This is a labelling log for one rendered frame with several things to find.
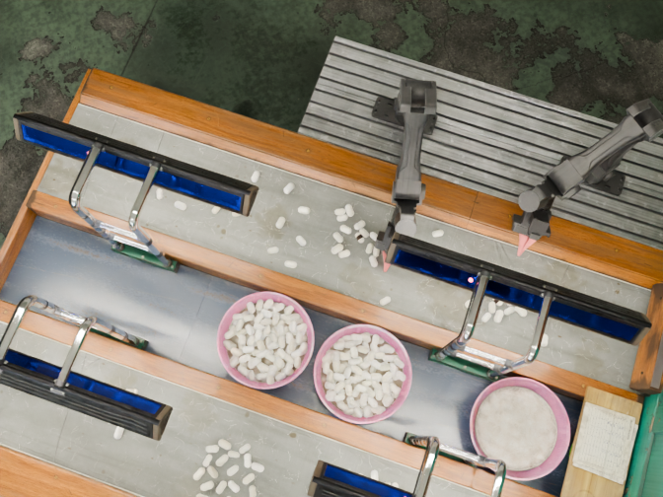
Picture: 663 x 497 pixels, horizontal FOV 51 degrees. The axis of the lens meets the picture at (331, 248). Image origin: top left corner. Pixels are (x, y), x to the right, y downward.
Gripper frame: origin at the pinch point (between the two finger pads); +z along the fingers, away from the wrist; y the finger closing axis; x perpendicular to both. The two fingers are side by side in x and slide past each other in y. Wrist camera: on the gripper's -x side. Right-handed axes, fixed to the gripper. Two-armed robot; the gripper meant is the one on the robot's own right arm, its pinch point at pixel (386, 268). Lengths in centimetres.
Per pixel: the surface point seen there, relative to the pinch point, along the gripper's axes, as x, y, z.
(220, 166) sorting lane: 11, -56, -10
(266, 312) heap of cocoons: -13.4, -27.7, 18.0
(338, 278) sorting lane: -2.9, -11.7, 6.2
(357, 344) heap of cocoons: -12.3, -0.8, 19.2
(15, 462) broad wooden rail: -53, -76, 62
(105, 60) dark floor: 101, -141, -2
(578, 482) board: -27, 65, 28
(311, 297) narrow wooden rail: -10.1, -17.1, 10.8
